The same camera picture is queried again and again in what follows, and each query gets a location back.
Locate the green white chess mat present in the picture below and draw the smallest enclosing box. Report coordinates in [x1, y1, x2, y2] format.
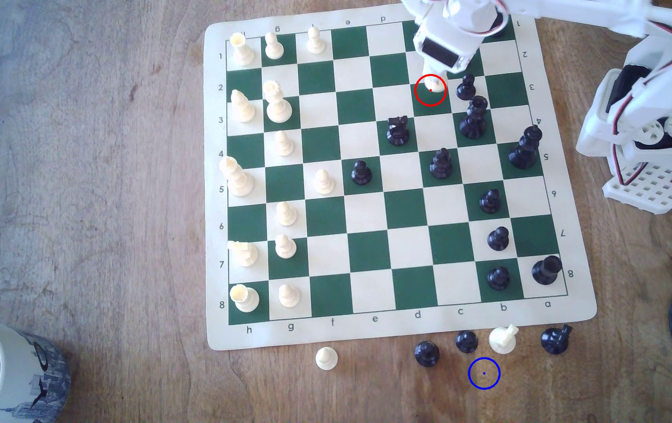
[204, 0, 598, 352]

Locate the white knight chess piece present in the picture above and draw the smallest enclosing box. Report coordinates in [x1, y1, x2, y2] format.
[228, 240, 259, 268]
[488, 324, 519, 355]

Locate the black queen chess piece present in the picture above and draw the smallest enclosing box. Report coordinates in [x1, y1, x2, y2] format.
[459, 96, 488, 140]

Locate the red white servo wire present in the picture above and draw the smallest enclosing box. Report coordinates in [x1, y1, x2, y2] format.
[606, 23, 672, 118]
[613, 126, 654, 187]

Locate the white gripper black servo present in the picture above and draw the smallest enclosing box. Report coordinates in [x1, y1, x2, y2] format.
[400, 0, 510, 90]

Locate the black bishop chess piece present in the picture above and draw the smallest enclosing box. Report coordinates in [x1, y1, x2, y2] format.
[429, 147, 453, 180]

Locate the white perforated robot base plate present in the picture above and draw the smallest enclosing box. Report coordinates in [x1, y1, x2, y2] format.
[602, 161, 672, 215]

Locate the white mug with skyline print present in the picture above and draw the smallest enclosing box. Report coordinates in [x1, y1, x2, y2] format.
[0, 314, 72, 423]

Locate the white bishop chess piece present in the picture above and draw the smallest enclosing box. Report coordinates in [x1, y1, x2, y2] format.
[230, 89, 256, 123]

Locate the white rook chess piece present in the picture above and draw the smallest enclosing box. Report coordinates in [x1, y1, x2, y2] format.
[229, 284, 260, 313]
[229, 32, 256, 67]

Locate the white king chess piece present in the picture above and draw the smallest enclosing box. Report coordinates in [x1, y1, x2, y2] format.
[220, 155, 254, 197]

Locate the white queen chess piece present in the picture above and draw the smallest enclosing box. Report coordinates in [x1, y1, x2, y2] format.
[262, 80, 293, 124]

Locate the black knight chess piece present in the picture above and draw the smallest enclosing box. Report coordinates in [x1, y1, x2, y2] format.
[540, 324, 573, 356]
[386, 115, 411, 147]

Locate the black king chess piece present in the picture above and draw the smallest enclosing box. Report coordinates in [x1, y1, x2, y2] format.
[509, 125, 543, 170]

